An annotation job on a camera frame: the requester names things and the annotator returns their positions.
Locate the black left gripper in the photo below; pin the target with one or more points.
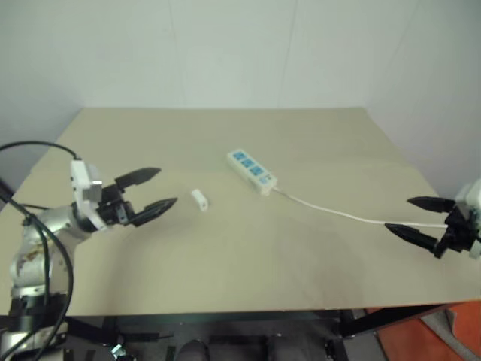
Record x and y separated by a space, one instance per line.
112 206

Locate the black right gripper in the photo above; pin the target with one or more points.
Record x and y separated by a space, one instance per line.
455 233

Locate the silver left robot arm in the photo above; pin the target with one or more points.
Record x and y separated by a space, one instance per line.
35 240

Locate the white plug adapter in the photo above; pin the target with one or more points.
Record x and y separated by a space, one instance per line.
200 199

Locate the white blue power strip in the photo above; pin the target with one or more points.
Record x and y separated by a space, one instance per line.
251 171

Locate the dark rounded robot foot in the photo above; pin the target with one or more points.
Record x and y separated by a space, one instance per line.
193 350

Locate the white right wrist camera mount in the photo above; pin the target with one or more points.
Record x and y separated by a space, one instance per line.
471 210

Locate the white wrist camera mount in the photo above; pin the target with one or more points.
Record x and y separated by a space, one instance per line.
471 210
83 179

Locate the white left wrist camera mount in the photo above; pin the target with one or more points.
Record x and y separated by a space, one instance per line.
83 179

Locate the black table frame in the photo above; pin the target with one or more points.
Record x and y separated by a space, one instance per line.
240 331

